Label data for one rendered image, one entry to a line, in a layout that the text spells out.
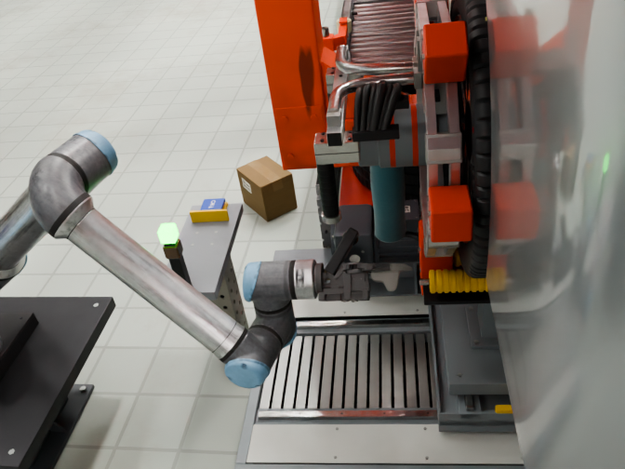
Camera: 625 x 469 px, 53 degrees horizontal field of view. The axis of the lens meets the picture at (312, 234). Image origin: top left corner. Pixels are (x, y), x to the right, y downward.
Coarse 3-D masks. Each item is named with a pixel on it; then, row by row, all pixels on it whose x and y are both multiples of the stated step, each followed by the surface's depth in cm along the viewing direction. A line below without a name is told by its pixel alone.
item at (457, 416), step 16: (432, 320) 194; (432, 336) 186; (432, 352) 184; (448, 400) 170; (464, 400) 167; (480, 400) 169; (496, 400) 168; (448, 416) 164; (464, 416) 164; (480, 416) 163; (496, 416) 163; (512, 416) 162
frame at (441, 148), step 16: (432, 0) 134; (416, 16) 135; (432, 16) 135; (448, 16) 126; (432, 96) 117; (448, 96) 117; (432, 112) 117; (448, 112) 117; (432, 128) 116; (448, 128) 119; (432, 144) 116; (448, 144) 115; (432, 160) 117; (448, 160) 117; (432, 176) 119; (432, 256) 148; (448, 256) 147
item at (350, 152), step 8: (320, 136) 128; (344, 136) 127; (320, 144) 126; (344, 144) 125; (352, 144) 125; (360, 144) 130; (320, 152) 127; (328, 152) 126; (336, 152) 126; (344, 152) 126; (352, 152) 126; (360, 152) 129; (320, 160) 128; (328, 160) 128; (336, 160) 127; (344, 160) 127; (352, 160) 127
